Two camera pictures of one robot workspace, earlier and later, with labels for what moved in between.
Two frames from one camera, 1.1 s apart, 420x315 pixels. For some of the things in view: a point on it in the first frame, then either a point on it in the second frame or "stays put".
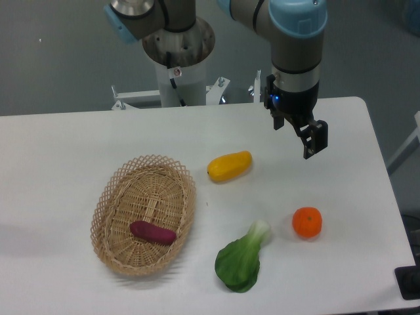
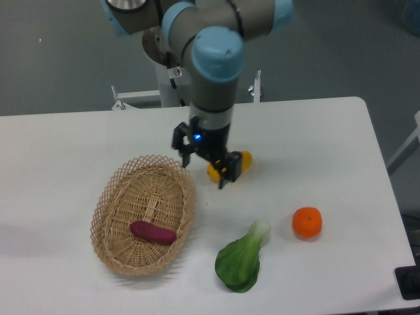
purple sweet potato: x=147 y=230 stays put
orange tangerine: x=307 y=222 stays put
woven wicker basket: x=150 y=188 stays put
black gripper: x=298 y=107 -> x=209 y=142
